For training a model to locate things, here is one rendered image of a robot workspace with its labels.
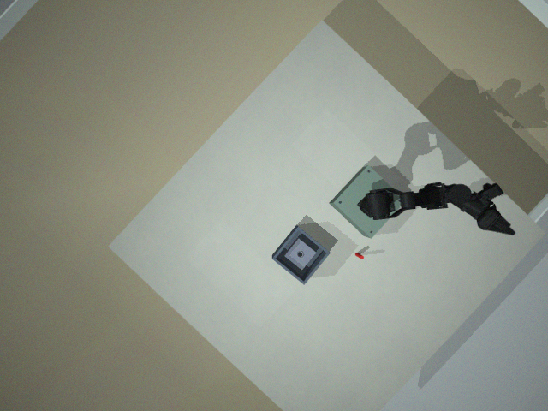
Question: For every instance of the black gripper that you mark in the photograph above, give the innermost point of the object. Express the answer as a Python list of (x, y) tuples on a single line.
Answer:
[(488, 218)]

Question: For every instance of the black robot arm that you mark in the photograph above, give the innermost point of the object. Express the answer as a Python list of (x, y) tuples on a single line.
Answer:
[(379, 203)]

